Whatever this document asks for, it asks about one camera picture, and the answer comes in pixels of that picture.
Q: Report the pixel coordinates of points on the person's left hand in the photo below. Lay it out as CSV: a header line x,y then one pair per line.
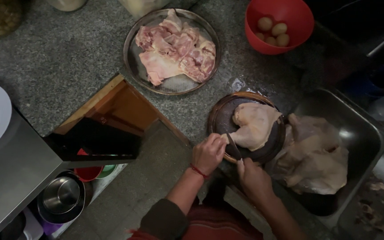
x,y
207,155

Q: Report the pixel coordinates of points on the heap of chicken scraps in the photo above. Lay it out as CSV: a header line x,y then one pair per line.
x,y
372,210

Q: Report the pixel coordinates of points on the raw chicken piece with skin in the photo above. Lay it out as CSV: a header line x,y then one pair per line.
x,y
312,133
318,173

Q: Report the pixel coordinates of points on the small round potato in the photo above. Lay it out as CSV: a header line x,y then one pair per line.
x,y
279,29
271,41
260,36
282,40
265,24

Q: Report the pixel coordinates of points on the steel cooking pot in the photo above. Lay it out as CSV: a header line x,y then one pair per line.
x,y
62,196

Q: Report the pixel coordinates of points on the person's right fingers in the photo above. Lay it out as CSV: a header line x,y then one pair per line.
x,y
242,167

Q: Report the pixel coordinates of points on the green bowl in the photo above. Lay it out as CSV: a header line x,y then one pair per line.
x,y
108,170

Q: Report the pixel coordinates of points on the small red bowl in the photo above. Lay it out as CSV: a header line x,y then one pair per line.
x,y
87,173

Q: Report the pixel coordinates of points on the pale round container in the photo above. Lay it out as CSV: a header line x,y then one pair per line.
x,y
67,4

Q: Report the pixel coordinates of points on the round steel plate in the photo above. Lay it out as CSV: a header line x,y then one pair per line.
x,y
135,66

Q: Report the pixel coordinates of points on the rectangular steel tray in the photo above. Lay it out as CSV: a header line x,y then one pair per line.
x,y
358,133

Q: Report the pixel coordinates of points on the large red plastic bowl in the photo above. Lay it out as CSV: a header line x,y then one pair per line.
x,y
298,16

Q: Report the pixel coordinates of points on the steel work table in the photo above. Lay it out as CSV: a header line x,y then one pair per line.
x,y
15,176

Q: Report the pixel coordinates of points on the person's red clothing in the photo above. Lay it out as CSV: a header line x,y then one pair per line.
x,y
212,223

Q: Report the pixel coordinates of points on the purple plastic item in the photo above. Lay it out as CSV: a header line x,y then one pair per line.
x,y
50,228

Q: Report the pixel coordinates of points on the white plastic container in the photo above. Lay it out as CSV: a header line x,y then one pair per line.
x,y
33,226

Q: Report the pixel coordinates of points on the person's right hand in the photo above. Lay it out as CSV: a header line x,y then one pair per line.
x,y
255,180

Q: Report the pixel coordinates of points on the round wooden cutting board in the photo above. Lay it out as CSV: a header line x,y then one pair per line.
x,y
223,120

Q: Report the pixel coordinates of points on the raw chicken leg with skin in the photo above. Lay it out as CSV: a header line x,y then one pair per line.
x,y
255,126

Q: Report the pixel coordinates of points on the person's left fingers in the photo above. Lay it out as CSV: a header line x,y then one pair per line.
x,y
219,143

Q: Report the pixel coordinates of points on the raw skinless chicken piece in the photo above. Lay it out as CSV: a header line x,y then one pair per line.
x,y
152,40
158,66
200,63
173,23

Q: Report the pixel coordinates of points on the steel kitchen knife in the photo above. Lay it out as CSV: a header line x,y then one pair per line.
x,y
233,148

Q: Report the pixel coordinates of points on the clear plastic container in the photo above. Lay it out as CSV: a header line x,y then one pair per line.
x,y
142,6

